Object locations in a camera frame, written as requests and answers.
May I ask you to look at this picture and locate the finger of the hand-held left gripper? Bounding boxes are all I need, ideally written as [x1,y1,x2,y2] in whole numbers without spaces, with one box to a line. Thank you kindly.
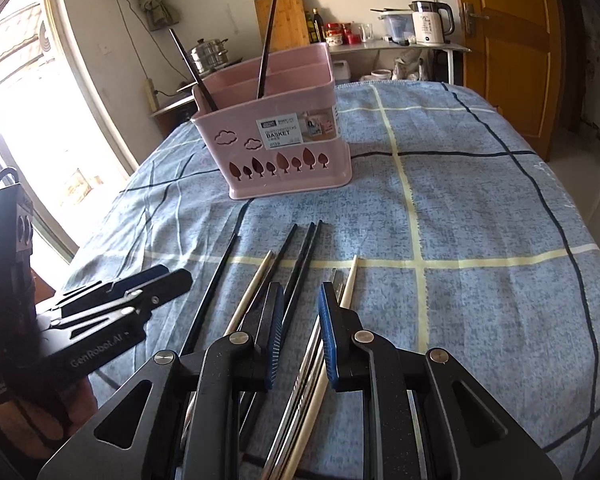
[55,265,172,307]
[42,269,194,343]

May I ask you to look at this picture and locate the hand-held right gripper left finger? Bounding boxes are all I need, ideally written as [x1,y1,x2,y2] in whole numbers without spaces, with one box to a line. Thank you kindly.
[37,282,286,480]

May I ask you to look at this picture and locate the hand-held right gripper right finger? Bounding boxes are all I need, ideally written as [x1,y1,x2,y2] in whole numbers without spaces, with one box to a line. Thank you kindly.
[317,281,563,480]

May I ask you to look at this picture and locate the wooden chopstick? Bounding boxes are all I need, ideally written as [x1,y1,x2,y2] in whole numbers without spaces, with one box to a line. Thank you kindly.
[282,255,359,480]
[223,251,273,337]

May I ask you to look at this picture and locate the pink plastic basket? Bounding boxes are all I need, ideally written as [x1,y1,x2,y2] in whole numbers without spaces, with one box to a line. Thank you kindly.
[190,42,353,202]

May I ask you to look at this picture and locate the person's left hand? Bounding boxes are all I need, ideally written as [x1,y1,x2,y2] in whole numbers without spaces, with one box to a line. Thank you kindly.
[0,372,99,458]

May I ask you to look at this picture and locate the glass balcony door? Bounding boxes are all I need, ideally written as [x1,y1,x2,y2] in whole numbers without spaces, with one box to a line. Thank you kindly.
[0,0,141,261]

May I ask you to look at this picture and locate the blue plaid blanket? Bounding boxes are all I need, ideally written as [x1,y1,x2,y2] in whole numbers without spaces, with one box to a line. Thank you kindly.
[62,80,600,480]

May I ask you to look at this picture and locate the steel steamer pot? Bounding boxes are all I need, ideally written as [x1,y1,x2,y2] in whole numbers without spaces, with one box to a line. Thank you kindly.
[189,37,230,73]

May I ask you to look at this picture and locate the plastic bags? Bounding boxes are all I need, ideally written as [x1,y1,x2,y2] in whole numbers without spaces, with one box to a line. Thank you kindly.
[392,57,428,81]

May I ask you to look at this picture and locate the metal shelf table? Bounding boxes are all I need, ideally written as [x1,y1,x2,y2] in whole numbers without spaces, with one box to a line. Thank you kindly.
[325,40,471,86]

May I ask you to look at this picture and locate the bamboo cutting board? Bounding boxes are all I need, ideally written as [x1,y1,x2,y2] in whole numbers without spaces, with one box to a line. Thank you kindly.
[254,0,306,53]

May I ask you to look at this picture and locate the water filter pitcher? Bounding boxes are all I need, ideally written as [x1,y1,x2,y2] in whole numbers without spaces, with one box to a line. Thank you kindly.
[380,9,415,43]

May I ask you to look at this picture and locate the white electric kettle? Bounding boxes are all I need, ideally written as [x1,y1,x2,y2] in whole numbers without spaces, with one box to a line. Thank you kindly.
[410,0,455,45]

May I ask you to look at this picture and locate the wooden door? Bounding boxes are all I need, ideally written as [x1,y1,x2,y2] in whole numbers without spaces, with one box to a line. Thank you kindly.
[447,0,563,161]

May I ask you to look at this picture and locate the metal door handle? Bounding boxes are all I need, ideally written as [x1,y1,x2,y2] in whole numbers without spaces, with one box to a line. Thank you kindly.
[461,2,490,36]

